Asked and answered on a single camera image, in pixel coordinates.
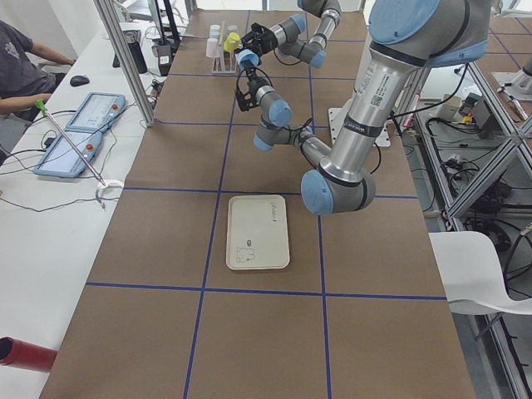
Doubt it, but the green handled reacher grabber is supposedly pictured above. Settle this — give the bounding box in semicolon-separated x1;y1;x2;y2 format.
36;100;124;209

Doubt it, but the white chair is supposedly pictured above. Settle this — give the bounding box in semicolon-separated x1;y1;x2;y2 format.
429;231;531;316

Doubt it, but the dark labelled box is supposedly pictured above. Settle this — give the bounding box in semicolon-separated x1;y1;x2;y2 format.
151;44;172;76

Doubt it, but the cream plastic tray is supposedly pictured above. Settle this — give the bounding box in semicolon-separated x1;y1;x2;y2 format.
226;195;290;271

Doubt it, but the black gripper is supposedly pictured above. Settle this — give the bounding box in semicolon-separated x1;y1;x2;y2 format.
234;23;277;54
235;66;264;111

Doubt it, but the grey plastic cup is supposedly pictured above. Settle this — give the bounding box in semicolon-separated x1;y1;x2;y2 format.
227;25;239;34

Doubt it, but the black computer mouse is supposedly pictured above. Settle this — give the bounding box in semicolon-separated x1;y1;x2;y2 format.
70;75;90;87

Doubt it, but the aluminium frame column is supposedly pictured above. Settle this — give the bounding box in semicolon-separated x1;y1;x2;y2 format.
94;0;155;127

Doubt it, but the black thermos bottle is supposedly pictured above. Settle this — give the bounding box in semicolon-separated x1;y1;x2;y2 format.
125;30;147;74

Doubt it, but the yellow plastic cup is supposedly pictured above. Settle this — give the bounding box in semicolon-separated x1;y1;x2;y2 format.
224;32;240;53

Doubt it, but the seated person grey shirt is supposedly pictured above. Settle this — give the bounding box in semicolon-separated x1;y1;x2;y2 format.
1;22;75;121

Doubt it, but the red cylinder tube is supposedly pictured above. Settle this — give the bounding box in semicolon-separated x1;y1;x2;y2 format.
1;337;57;372

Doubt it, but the white wire cup rack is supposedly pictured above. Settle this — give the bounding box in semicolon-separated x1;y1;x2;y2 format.
211;21;237;74

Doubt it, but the pink plastic cup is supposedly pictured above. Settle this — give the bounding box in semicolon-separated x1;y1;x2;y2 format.
205;37;219;59

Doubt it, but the teach pendant with red button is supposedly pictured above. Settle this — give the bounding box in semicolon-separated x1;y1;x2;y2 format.
65;92;126;133

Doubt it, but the light blue cup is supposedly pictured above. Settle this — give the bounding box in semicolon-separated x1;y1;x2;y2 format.
235;49;260;71
209;24;221;40

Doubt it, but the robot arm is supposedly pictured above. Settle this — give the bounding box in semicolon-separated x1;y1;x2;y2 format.
235;0;491;215
235;0;342;70

